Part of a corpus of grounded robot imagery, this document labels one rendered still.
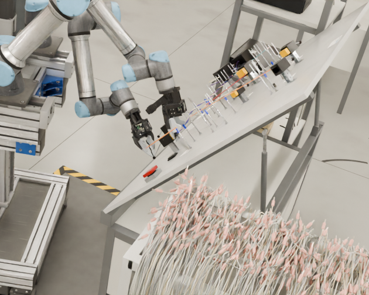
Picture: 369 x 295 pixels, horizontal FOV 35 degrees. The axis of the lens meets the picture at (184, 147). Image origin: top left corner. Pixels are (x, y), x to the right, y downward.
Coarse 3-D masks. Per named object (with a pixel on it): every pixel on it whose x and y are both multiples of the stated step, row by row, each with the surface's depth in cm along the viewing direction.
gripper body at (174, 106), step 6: (168, 90) 239; (174, 90) 240; (168, 96) 242; (174, 96) 241; (168, 102) 243; (174, 102) 242; (180, 102) 241; (162, 108) 242; (168, 108) 241; (174, 108) 242; (180, 108) 244; (186, 108) 247; (168, 114) 242; (174, 114) 243; (180, 114) 241
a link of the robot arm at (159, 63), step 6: (150, 54) 236; (156, 54) 234; (162, 54) 235; (150, 60) 237; (156, 60) 235; (162, 60) 235; (168, 60) 237; (150, 66) 236; (156, 66) 236; (162, 66) 236; (168, 66) 237; (150, 72) 236; (156, 72) 237; (162, 72) 236; (168, 72) 237; (156, 78) 238; (162, 78) 237; (168, 78) 238
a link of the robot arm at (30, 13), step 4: (28, 0) 281; (32, 0) 281; (36, 0) 281; (40, 0) 281; (44, 0) 281; (28, 4) 280; (32, 4) 279; (36, 4) 279; (40, 4) 279; (44, 4) 280; (28, 8) 281; (32, 8) 280; (36, 8) 280; (40, 8) 280; (28, 12) 282; (32, 12) 281; (36, 12) 281; (28, 16) 283; (32, 16) 282; (28, 20) 284
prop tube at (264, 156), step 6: (264, 156) 217; (264, 162) 218; (264, 168) 219; (264, 174) 220; (264, 180) 221; (264, 186) 223; (264, 192) 224; (264, 198) 225; (264, 204) 226; (264, 210) 228
